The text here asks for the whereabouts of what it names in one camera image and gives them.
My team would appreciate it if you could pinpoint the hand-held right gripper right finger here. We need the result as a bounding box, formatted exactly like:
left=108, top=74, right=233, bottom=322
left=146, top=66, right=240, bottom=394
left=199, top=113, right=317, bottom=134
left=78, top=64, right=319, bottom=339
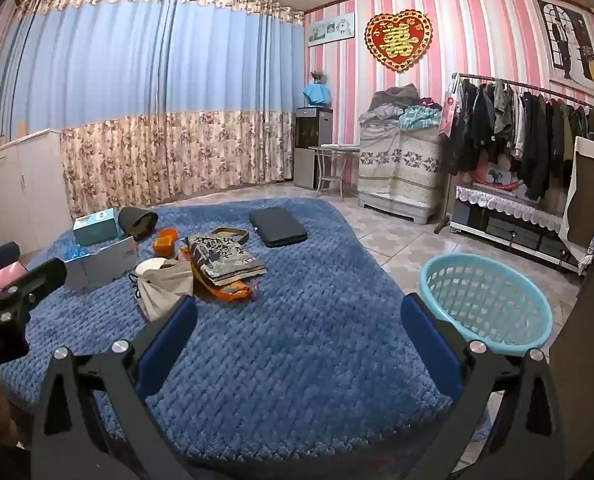
left=401, top=292, right=568, bottom=480

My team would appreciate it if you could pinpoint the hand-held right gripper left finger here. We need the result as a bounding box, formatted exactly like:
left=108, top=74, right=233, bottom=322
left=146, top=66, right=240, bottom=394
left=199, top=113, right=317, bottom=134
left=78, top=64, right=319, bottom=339
left=29, top=295, right=199, bottom=480

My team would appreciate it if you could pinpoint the pink plastic object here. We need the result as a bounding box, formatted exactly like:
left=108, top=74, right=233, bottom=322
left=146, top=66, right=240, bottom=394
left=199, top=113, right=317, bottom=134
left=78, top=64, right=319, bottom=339
left=0, top=265, right=28, bottom=293

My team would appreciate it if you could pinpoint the light blue plastic basket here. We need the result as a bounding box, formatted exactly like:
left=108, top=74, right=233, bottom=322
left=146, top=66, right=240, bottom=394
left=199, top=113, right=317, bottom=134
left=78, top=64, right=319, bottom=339
left=418, top=253, right=554, bottom=357

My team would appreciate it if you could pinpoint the white cardboard box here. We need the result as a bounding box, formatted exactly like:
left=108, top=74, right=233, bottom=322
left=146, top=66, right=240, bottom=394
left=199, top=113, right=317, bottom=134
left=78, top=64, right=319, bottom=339
left=52, top=235, right=138, bottom=292

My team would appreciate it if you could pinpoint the teal cardboard box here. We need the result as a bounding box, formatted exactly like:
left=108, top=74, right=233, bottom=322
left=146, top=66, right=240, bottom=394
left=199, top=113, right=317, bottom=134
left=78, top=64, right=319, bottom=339
left=72, top=207, right=122, bottom=247

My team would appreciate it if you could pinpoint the white cabinet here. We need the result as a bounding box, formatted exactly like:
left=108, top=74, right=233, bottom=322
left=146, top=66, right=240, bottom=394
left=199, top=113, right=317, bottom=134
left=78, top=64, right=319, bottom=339
left=0, top=127, right=72, bottom=261

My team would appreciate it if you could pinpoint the white round disc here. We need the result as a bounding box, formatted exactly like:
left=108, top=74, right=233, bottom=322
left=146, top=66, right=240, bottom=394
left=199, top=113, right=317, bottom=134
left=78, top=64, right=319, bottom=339
left=136, top=258, right=169, bottom=276

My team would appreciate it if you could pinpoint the crinkled foil packet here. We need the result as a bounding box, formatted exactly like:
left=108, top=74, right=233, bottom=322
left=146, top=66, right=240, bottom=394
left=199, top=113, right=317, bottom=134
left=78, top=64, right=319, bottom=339
left=184, top=227, right=268, bottom=288

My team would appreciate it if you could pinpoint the black ribbed bin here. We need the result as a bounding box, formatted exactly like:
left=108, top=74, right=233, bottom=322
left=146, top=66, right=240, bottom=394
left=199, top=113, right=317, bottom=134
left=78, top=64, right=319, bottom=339
left=118, top=206, right=159, bottom=242

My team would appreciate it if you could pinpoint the blue woven rug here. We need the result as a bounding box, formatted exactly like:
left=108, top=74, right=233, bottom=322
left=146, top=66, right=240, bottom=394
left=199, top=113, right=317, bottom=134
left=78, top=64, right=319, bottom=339
left=0, top=197, right=493, bottom=466

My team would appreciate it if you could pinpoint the metal clothes rack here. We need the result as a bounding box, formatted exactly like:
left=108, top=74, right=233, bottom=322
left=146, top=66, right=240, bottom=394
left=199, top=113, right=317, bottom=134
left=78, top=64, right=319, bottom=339
left=434, top=72, right=594, bottom=235

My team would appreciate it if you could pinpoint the black flat case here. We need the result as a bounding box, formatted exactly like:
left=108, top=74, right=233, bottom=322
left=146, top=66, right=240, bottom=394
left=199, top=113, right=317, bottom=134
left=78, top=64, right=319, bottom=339
left=249, top=206, right=309, bottom=248

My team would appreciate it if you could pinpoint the low shelf with lace cloth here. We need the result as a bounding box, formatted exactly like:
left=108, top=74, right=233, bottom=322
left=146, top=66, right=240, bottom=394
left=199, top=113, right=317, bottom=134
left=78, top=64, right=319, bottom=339
left=450, top=185, right=585, bottom=273

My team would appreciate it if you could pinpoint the dark brown wooden furniture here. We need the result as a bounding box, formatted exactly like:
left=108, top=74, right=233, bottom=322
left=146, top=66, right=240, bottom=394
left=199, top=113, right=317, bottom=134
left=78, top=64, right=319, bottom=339
left=547, top=270, right=594, bottom=480

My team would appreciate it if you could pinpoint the pink printed plastic bag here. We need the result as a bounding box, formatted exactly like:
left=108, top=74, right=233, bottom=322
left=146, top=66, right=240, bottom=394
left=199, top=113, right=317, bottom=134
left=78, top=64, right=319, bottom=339
left=470, top=160, right=528, bottom=196

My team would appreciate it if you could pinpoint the small metal table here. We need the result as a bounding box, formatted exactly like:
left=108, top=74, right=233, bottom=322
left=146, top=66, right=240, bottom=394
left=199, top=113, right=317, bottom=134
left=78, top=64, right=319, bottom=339
left=308, top=144, right=360, bottom=198

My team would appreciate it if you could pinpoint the grey water dispenser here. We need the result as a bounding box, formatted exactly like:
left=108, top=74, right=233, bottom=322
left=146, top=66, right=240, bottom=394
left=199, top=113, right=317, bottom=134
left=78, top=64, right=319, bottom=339
left=293, top=106, right=334, bottom=191

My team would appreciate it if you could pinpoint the cream cloth covered furniture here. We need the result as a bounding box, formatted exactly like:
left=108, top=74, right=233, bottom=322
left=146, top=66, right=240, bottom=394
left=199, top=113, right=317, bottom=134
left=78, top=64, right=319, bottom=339
left=560, top=135, right=594, bottom=261

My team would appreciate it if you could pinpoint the pink hanging bag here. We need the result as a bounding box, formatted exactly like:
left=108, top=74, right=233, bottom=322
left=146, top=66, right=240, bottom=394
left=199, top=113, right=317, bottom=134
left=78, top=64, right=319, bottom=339
left=439, top=77, right=465, bottom=138

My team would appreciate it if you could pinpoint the row of hanging clothes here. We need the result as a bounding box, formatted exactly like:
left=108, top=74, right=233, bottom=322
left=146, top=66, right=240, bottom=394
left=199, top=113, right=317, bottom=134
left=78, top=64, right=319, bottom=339
left=447, top=77, right=594, bottom=201

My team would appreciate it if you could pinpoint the blue and floral curtain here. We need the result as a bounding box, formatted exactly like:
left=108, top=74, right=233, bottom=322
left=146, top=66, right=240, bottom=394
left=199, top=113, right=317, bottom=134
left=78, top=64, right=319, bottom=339
left=0, top=0, right=308, bottom=201

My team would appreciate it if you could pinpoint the pile of clothes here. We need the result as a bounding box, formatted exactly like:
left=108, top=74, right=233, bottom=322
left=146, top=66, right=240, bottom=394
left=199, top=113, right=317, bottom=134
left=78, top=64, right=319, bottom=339
left=359, top=84, right=445, bottom=131

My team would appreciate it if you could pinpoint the beige drawstring bag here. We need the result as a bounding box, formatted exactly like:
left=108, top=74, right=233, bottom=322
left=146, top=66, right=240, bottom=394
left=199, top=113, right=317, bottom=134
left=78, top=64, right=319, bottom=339
left=129, top=258, right=195, bottom=322

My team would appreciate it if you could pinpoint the red heart wall decoration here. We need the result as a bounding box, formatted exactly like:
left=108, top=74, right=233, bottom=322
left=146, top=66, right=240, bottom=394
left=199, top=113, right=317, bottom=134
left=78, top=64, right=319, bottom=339
left=364, top=11, right=435, bottom=73

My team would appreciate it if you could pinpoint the wall poster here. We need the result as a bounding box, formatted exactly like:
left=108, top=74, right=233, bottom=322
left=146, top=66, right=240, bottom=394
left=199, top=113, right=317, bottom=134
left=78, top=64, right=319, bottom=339
left=536, top=0, right=594, bottom=98

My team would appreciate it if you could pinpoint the small wall picture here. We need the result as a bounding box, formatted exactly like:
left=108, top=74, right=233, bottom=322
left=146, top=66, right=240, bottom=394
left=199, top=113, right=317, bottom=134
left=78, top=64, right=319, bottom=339
left=308, top=13, right=355, bottom=47

